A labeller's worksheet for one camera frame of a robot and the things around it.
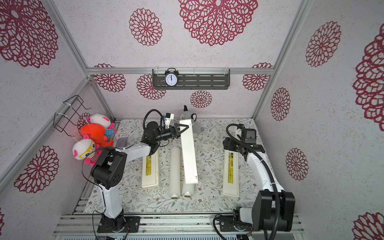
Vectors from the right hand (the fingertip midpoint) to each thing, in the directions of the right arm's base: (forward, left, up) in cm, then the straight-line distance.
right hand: (229, 141), depth 85 cm
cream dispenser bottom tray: (-12, +23, +3) cm, 26 cm away
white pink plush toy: (+13, +80, +4) cm, 81 cm away
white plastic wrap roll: (-13, +32, -12) cm, 36 cm away
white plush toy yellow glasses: (-9, +78, +4) cm, 79 cm away
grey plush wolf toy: (+18, +25, +3) cm, 31 cm away
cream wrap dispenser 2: (-18, -1, -15) cm, 24 cm away
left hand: (+3, +24, +7) cm, 25 cm away
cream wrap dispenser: (-17, +45, -8) cm, 48 cm away
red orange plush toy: (+6, +82, -1) cm, 83 cm away
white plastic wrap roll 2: (-24, +23, -12) cm, 36 cm away
